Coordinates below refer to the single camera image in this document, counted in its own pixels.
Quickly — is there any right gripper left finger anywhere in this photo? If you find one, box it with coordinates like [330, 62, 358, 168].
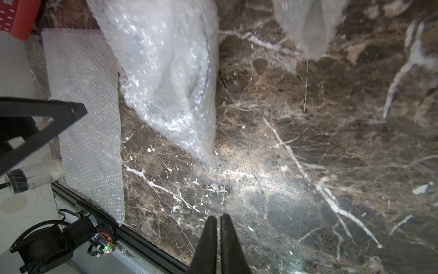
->
[186, 216, 217, 274]

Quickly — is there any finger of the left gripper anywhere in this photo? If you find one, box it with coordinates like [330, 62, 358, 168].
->
[1, 97, 87, 175]

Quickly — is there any black lid glass jar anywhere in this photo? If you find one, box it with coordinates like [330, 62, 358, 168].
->
[1, 159, 65, 195]

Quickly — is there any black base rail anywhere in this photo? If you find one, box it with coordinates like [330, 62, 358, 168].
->
[51, 183, 188, 274]

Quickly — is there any red silver toaster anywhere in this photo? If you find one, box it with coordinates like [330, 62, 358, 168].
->
[0, 0, 42, 42]

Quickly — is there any bubble wrap sheet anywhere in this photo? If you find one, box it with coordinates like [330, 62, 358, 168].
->
[273, 0, 349, 61]
[87, 1, 219, 166]
[42, 29, 125, 225]

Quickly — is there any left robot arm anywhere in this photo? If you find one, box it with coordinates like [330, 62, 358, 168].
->
[1, 97, 96, 274]

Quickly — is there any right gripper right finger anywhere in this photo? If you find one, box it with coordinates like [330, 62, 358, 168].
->
[220, 214, 252, 274]

